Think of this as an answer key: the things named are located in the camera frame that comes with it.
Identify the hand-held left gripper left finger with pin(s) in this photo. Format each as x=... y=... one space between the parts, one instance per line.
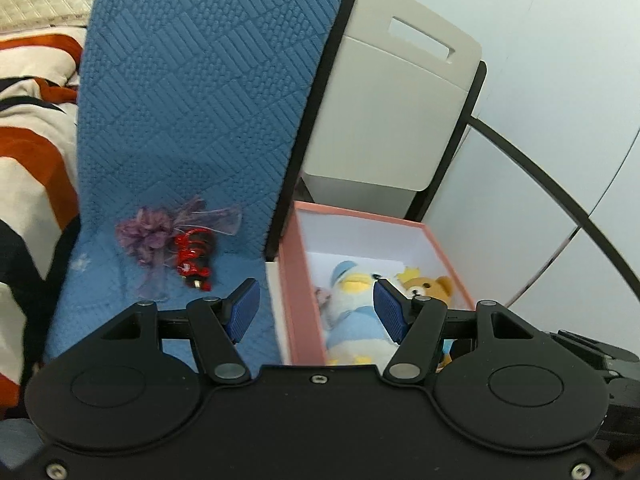
x=242 y=310

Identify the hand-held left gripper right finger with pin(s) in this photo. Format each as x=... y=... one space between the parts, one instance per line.
x=390 y=310

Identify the black curved metal bar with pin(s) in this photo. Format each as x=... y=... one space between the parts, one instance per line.
x=560 y=180

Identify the red black striped blanket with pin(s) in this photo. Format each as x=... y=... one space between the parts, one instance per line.
x=30 y=160

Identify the blue penguin plush toy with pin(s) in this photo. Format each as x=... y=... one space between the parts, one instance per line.
x=350 y=320

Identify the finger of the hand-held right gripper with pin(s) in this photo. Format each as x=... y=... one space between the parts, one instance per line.
x=590 y=350

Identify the grey plastic bin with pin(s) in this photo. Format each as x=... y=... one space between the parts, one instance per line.
x=390 y=110

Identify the white wardrobe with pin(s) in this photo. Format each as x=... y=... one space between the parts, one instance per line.
x=550 y=60

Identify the pink cardboard box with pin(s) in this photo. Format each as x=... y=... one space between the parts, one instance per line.
x=295 y=280

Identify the blue quilted chair cover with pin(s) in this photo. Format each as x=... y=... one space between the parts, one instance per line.
x=200 y=110

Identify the yellow crown plush toy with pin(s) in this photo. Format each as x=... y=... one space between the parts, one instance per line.
x=407 y=276

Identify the brown bear plush toy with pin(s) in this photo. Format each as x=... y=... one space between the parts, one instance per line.
x=430 y=290

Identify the purple ribbon flower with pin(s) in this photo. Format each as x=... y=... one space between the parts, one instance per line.
x=145 y=232

